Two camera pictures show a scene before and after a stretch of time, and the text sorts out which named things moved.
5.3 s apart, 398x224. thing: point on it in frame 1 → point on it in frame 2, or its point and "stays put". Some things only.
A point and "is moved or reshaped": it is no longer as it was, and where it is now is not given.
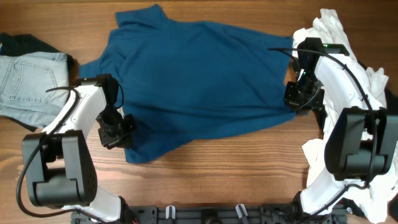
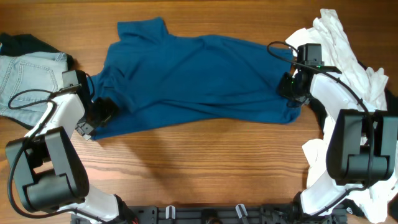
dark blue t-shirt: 184,81 is moved or reshaped
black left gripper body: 115,129 → 101,114
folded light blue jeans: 24,79 stays put
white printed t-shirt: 377,199 stays put
